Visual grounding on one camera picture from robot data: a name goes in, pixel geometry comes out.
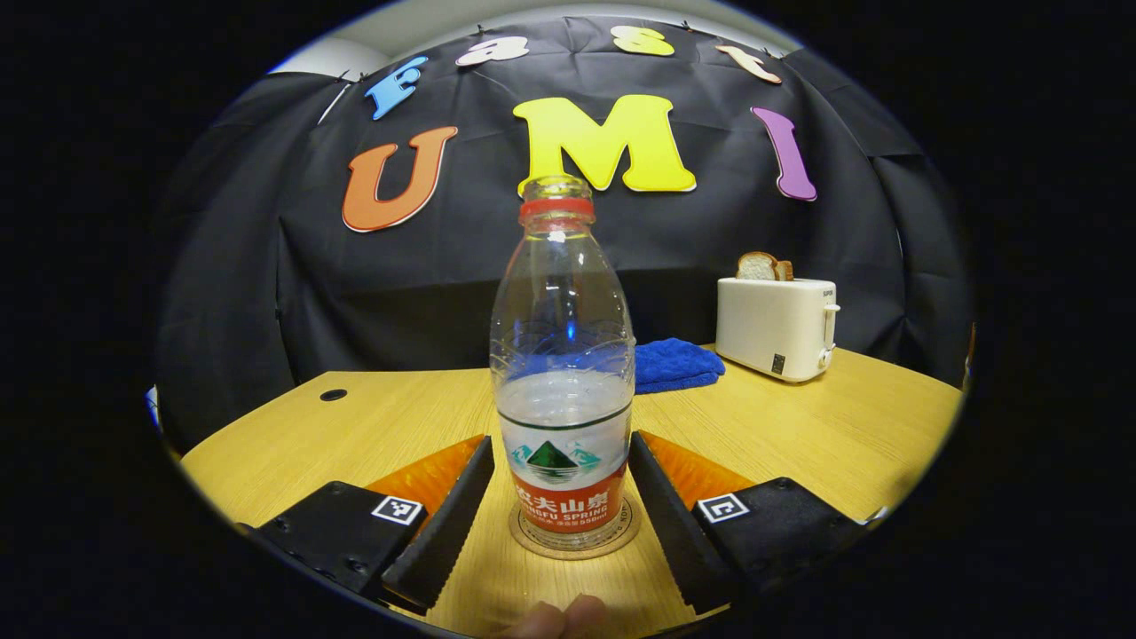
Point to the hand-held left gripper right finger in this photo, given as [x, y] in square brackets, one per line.
[670, 532]

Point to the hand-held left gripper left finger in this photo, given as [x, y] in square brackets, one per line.
[453, 524]

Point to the round brown coaster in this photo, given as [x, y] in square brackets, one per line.
[532, 546]

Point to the clear plastic water bottle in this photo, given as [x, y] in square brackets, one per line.
[564, 408]

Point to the blue folded towel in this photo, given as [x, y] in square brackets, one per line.
[674, 364]

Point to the white toaster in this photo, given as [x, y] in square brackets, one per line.
[772, 328]

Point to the black backdrop cloth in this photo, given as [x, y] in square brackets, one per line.
[399, 293]

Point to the toasted bread slice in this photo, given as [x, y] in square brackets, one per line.
[756, 266]
[785, 271]

